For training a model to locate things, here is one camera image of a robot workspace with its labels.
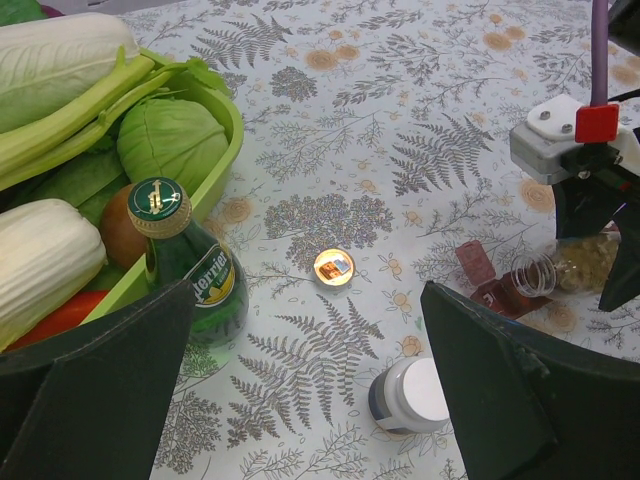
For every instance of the clear bottle of yellow capsules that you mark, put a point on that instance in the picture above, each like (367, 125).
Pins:
(566, 267)

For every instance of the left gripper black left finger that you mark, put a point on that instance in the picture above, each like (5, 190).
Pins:
(91, 403)

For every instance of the red weekly pill organizer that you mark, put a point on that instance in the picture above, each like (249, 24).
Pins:
(498, 294)

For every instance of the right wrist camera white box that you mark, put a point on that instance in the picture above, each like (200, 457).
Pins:
(555, 127)

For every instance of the green glass bottle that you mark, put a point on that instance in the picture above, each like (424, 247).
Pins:
(180, 248)

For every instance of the round green cabbage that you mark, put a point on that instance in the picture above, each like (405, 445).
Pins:
(172, 138)

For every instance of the large napa cabbage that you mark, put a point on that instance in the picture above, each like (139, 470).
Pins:
(45, 64)

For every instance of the brown kiwi fruit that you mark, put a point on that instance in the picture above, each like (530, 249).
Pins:
(124, 243)

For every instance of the floral table mat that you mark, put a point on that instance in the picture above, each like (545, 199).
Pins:
(379, 128)

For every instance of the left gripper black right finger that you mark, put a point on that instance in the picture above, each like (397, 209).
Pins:
(526, 405)

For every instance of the dark green leaf vegetable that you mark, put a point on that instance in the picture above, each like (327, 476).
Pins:
(20, 11)

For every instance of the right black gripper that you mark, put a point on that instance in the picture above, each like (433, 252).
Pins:
(589, 203)

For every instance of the red pepper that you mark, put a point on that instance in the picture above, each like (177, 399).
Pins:
(67, 317)

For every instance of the white vitamin pill bottle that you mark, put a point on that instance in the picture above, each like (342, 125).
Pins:
(408, 398)

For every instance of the yellow napa cabbage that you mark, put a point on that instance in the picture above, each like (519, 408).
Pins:
(49, 252)

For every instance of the clear bottle lid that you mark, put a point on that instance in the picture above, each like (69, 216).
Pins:
(334, 268)

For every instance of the green plastic tray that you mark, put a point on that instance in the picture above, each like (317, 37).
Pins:
(184, 87)

